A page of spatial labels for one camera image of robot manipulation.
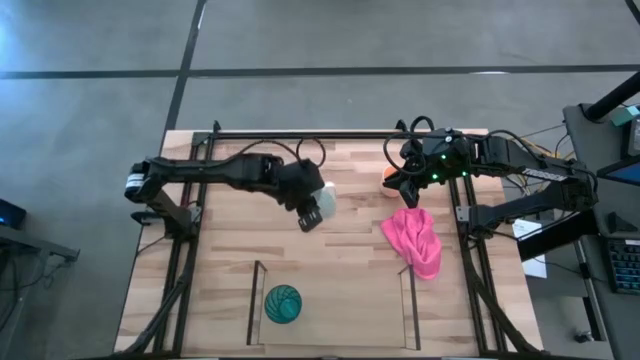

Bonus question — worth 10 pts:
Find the grey desk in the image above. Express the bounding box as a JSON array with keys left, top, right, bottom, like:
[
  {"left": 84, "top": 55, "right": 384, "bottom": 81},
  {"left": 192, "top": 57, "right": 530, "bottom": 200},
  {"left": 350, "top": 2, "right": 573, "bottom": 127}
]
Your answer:
[{"left": 562, "top": 102, "right": 640, "bottom": 360}]

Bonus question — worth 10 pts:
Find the black desk leg bar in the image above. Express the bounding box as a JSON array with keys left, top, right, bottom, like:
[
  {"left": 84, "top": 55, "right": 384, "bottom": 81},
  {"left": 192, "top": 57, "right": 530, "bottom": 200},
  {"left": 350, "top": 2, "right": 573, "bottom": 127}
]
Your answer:
[{"left": 517, "top": 209, "right": 601, "bottom": 262}]

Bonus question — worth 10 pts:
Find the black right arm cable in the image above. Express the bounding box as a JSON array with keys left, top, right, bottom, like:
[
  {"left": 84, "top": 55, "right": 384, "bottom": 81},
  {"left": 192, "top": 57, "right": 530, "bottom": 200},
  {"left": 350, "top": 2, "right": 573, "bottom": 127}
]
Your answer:
[{"left": 382, "top": 115, "right": 437, "bottom": 177}]

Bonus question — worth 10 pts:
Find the black aluminium table frame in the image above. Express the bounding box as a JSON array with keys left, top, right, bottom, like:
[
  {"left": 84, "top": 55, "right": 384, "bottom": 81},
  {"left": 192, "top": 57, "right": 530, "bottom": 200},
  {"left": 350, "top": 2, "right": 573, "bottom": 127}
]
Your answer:
[{"left": 114, "top": 119, "right": 546, "bottom": 359}]

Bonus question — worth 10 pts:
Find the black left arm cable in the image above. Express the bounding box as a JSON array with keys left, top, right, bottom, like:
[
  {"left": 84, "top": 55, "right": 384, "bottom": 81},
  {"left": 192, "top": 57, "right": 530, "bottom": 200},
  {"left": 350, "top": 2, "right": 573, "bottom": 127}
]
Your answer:
[{"left": 234, "top": 136, "right": 328, "bottom": 170}]

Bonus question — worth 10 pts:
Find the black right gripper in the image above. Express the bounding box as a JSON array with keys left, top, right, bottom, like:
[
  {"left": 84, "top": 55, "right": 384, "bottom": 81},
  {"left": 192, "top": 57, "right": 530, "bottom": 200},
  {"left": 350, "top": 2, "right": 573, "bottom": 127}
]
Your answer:
[{"left": 387, "top": 127, "right": 474, "bottom": 210}]

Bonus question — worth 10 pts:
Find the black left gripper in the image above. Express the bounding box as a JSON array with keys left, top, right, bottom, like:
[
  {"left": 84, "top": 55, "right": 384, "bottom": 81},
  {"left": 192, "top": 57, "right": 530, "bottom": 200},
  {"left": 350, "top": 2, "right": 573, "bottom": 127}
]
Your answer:
[{"left": 272, "top": 158, "right": 326, "bottom": 234}]

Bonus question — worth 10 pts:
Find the pink cloth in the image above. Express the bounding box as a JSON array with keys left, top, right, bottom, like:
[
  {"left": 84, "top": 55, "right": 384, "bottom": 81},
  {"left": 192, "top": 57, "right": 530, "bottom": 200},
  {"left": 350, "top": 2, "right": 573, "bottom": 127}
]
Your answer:
[{"left": 379, "top": 207, "right": 444, "bottom": 281}]

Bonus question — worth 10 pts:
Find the black keyboard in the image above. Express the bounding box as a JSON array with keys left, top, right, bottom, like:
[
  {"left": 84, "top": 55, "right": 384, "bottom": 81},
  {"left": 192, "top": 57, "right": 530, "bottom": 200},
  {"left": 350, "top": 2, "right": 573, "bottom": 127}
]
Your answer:
[{"left": 602, "top": 237, "right": 640, "bottom": 295}]

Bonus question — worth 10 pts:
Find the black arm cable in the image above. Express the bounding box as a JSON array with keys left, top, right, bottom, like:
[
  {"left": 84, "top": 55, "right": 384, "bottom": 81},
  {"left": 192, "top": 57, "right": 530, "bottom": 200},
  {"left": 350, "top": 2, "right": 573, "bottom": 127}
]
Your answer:
[
  {"left": 234, "top": 136, "right": 328, "bottom": 170},
  {"left": 382, "top": 115, "right": 437, "bottom": 177}
]

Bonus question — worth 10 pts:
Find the orange paper cup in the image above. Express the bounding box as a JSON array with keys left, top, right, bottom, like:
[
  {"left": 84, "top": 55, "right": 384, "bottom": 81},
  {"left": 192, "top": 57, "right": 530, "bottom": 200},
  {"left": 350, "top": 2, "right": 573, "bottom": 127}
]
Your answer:
[{"left": 379, "top": 166, "right": 402, "bottom": 198}]

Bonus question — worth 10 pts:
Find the blue screen device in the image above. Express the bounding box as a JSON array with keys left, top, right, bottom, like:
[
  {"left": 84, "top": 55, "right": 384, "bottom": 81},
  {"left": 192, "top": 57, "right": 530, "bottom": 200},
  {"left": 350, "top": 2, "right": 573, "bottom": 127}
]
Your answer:
[{"left": 597, "top": 157, "right": 640, "bottom": 187}]

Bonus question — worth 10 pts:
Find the green round bowl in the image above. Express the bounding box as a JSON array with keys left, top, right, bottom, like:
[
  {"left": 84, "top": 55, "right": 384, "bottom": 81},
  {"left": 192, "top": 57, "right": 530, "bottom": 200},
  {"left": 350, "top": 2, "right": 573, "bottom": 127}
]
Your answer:
[{"left": 263, "top": 284, "right": 304, "bottom": 325}]

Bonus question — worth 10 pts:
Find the yellow cable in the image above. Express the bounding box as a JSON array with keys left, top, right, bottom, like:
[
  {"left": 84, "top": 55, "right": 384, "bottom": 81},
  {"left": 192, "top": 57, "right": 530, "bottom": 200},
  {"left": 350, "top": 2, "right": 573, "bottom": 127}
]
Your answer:
[{"left": 519, "top": 138, "right": 576, "bottom": 162}]

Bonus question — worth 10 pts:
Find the white green patterned mug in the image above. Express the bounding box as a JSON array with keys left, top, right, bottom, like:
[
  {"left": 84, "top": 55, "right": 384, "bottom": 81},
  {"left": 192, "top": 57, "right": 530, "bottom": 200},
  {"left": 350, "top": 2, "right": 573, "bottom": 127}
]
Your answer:
[{"left": 312, "top": 181, "right": 338, "bottom": 221}]

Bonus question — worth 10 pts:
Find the dark side table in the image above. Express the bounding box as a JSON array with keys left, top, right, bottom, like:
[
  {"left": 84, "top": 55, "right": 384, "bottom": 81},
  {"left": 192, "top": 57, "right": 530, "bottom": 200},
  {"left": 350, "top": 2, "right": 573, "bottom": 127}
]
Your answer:
[{"left": 0, "top": 198, "right": 81, "bottom": 264}]

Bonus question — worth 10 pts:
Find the teal box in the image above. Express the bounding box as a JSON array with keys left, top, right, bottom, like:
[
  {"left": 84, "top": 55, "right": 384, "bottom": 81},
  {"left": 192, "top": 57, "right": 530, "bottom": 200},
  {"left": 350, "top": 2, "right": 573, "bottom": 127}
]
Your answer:
[{"left": 610, "top": 104, "right": 640, "bottom": 127}]

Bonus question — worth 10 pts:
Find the white paper sheet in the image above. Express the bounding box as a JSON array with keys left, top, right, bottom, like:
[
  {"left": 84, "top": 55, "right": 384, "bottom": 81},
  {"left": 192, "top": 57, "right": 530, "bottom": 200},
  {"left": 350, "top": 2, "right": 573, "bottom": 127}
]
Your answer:
[{"left": 512, "top": 218, "right": 549, "bottom": 280}]

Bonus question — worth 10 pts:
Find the black round pole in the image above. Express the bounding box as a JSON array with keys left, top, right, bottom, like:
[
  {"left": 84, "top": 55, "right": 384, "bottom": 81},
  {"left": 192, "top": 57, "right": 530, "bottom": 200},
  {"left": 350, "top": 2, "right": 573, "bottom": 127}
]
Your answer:
[{"left": 583, "top": 71, "right": 640, "bottom": 122}]

